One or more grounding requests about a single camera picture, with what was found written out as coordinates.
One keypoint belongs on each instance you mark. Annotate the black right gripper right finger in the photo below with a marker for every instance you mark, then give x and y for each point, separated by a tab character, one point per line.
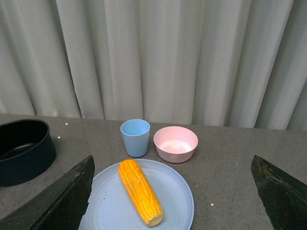
283	196

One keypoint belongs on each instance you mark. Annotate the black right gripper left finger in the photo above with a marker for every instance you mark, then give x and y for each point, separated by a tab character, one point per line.
60	206

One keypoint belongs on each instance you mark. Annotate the yellow corn cob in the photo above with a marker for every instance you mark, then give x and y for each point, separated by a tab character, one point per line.
140	192

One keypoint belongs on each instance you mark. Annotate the light blue plate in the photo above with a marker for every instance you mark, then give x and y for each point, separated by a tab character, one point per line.
110	208

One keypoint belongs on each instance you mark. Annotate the dark blue saucepan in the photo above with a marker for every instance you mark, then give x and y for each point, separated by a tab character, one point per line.
26	150

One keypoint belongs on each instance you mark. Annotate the light blue cup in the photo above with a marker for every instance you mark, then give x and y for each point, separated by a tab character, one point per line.
135	135

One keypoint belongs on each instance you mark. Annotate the pink bowl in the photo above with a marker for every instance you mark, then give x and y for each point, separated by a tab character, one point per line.
175	144

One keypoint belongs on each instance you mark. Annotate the white curtain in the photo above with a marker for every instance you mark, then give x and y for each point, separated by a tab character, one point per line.
236	63

